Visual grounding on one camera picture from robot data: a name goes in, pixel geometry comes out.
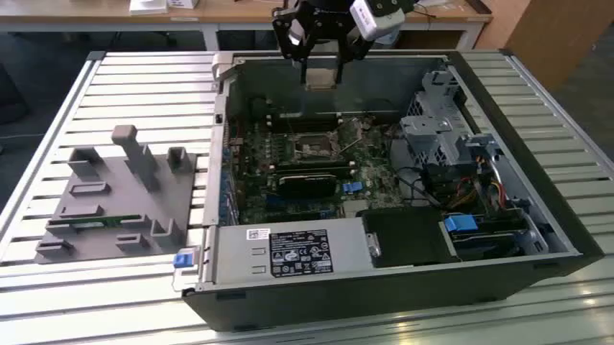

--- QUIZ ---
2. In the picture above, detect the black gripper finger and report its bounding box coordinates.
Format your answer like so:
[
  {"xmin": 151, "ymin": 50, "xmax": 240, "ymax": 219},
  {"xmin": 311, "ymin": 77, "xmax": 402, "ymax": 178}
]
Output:
[
  {"xmin": 334, "ymin": 21, "xmax": 374, "ymax": 84},
  {"xmin": 271, "ymin": 9, "xmax": 319, "ymax": 86}
]

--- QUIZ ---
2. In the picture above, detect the silver square CPU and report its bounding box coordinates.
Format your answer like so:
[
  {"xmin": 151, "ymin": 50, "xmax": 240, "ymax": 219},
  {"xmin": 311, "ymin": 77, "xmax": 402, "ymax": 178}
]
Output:
[{"xmin": 305, "ymin": 67, "xmax": 338, "ymax": 91}]

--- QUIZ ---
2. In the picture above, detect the CPU socket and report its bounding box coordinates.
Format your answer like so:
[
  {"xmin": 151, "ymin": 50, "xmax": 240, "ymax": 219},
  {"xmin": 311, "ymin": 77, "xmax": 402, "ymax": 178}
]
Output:
[{"xmin": 289, "ymin": 132, "xmax": 344, "ymax": 162}]

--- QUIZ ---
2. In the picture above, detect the black RAM slot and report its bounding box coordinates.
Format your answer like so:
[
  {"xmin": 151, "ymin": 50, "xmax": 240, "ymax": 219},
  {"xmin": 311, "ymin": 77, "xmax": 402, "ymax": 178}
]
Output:
[
  {"xmin": 276, "ymin": 167, "xmax": 350, "ymax": 177},
  {"xmin": 275, "ymin": 161, "xmax": 350, "ymax": 170}
]

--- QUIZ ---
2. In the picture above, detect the silver metal drive cage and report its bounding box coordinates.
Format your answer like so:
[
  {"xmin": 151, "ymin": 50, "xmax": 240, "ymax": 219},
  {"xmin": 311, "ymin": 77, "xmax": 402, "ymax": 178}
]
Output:
[{"xmin": 400, "ymin": 70, "xmax": 499, "ymax": 170}]

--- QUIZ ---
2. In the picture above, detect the green motherboard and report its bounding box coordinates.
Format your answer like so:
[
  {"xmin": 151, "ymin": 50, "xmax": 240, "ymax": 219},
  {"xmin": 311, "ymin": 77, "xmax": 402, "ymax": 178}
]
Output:
[{"xmin": 223, "ymin": 114, "xmax": 408, "ymax": 227}]

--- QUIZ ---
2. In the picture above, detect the black graphics card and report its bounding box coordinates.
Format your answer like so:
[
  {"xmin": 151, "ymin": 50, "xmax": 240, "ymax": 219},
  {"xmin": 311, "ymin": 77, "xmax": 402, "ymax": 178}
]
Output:
[{"xmin": 276, "ymin": 173, "xmax": 338, "ymax": 199}]

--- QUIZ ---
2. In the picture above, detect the wooden desk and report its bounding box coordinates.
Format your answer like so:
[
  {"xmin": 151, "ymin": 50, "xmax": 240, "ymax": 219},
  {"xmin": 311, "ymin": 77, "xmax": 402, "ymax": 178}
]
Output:
[{"xmin": 0, "ymin": 0, "xmax": 495, "ymax": 51}]

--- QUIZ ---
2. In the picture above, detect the wooden cabinet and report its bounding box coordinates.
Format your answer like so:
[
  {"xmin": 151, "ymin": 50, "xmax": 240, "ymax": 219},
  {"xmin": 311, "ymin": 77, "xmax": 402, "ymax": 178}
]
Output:
[{"xmin": 474, "ymin": 0, "xmax": 614, "ymax": 94}]

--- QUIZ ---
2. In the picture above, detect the silver chipset heatsink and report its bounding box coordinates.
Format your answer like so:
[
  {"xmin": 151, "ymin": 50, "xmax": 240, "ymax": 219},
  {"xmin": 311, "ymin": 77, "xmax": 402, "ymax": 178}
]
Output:
[{"xmin": 343, "ymin": 200, "xmax": 374, "ymax": 216}]

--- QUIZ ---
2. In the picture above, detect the blue disk carrier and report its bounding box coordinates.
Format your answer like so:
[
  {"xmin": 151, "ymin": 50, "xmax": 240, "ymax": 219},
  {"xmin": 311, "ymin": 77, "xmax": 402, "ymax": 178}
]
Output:
[{"xmin": 443, "ymin": 213, "xmax": 479, "ymax": 234}]

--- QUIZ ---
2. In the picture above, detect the black plastic shroud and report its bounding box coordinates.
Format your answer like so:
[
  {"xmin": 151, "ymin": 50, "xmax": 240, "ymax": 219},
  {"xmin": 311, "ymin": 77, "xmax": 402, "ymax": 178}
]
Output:
[{"xmin": 359, "ymin": 208, "xmax": 462, "ymax": 269}]

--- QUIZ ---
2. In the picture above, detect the grey parts rack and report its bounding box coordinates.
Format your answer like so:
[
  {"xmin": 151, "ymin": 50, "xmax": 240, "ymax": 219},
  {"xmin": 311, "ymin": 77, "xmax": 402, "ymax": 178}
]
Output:
[{"xmin": 33, "ymin": 124, "xmax": 200, "ymax": 266}]

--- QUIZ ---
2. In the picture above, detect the silver power supply unit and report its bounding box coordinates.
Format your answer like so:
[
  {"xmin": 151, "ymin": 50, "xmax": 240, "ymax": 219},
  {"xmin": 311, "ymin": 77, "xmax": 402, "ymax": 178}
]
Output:
[{"xmin": 209, "ymin": 217, "xmax": 383, "ymax": 285}]

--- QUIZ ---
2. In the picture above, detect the green RAM stick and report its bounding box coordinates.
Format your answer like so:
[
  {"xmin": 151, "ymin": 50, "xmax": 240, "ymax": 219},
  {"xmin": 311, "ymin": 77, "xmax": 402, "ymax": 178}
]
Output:
[{"xmin": 69, "ymin": 214, "xmax": 145, "ymax": 228}]

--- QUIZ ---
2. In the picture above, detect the black open PC case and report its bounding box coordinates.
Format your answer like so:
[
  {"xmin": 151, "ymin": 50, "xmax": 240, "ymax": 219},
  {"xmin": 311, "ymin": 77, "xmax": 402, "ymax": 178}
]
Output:
[{"xmin": 179, "ymin": 48, "xmax": 606, "ymax": 334}]

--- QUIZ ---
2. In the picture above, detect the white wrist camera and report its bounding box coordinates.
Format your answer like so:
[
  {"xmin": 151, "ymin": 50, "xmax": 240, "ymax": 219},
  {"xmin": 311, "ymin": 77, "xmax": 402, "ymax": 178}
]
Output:
[{"xmin": 348, "ymin": 0, "xmax": 407, "ymax": 41}]

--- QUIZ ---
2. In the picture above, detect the black cable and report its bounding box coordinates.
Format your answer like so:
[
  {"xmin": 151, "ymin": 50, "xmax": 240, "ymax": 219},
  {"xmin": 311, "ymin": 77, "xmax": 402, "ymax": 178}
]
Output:
[{"xmin": 396, "ymin": 167, "xmax": 442, "ymax": 209}]

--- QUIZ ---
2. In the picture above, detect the yellow power wire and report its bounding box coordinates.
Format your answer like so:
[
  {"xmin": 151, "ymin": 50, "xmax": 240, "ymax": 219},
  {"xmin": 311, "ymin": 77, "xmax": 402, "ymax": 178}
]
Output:
[{"xmin": 490, "ymin": 179, "xmax": 510, "ymax": 210}]

